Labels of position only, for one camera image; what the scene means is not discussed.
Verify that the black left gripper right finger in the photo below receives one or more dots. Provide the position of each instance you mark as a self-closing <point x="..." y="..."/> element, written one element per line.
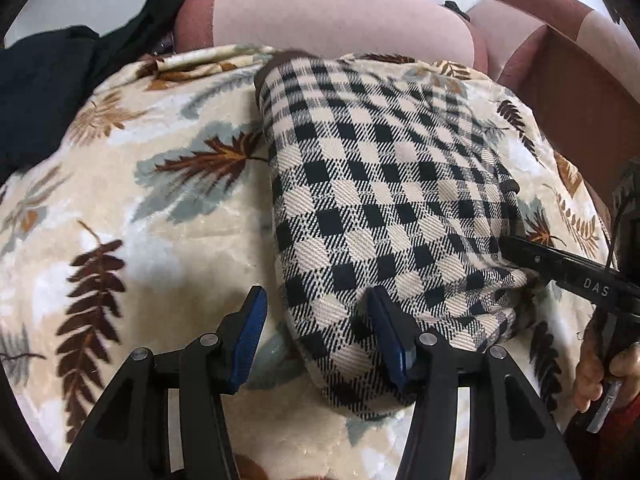
<point x="509" y="433"/>

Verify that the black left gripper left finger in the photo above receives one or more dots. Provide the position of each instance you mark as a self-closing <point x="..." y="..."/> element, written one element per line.
<point x="161" y="415"/>

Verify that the black white plaid garment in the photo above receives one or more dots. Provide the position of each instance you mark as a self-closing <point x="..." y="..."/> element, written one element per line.
<point x="381" y="175"/>

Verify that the right hand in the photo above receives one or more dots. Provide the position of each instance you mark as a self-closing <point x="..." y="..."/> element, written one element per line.
<point x="590" y="372"/>

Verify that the cream leaf print blanket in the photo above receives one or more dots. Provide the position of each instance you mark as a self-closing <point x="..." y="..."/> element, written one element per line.
<point x="154" y="218"/>

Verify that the dark navy cloth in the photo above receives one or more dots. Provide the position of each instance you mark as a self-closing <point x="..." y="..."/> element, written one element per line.
<point x="46" y="78"/>

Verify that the pink upholstered headboard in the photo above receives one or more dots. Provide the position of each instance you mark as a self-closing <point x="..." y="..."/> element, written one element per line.
<point x="331" y="28"/>

